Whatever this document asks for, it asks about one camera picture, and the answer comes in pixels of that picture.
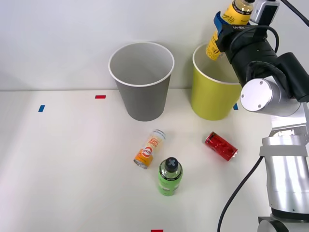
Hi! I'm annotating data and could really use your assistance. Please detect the yellow label plastic bottle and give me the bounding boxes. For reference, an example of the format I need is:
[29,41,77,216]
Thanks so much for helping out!
[205,0,254,61]

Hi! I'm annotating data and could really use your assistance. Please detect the orange and white can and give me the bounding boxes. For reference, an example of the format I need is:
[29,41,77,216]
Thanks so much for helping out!
[133,129,167,170]

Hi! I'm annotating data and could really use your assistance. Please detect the green label plastic bottle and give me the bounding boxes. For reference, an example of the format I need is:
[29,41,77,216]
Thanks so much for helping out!
[157,157,183,197]

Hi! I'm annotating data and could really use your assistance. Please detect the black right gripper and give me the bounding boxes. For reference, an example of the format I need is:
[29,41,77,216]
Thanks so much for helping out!
[213,11,267,53]

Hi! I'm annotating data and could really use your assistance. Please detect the grey plastic waste bin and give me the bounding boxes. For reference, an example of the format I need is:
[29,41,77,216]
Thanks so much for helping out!
[108,42,175,122]

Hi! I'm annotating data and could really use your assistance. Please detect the red can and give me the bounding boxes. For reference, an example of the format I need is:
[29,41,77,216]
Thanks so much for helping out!
[204,131,239,162]

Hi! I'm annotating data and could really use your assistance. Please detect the yellow-green plastic waste bin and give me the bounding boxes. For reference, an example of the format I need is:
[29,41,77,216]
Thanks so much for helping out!
[191,43,244,121]

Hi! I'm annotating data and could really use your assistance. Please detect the black cable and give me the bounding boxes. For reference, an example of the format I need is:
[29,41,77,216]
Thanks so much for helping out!
[217,156,264,232]

